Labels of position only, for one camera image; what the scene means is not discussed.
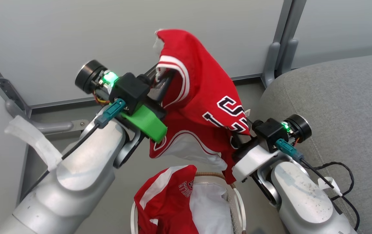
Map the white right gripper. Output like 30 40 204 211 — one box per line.
231 114 312 183

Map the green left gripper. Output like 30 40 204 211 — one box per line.
75 59 175 144

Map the red basketball jersey black lettering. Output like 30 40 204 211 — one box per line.
149 29 251 184

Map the white woven laundry basket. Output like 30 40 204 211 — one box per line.
131 172 247 234

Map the white plastic liner bag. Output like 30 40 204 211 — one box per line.
189 182 235 234

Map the grey fabric sofa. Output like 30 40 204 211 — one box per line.
254 52 372 234

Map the grey partition foot with caster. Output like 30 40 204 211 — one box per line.
5 98 89 136

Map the translucent white tape strip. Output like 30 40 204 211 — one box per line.
5 115 63 172

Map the grey partition corner post foot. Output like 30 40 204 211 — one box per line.
261 0 307 89

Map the small white cable tag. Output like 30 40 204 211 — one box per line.
317 176 343 197

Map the black looped cable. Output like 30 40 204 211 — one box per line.
313 161 360 229

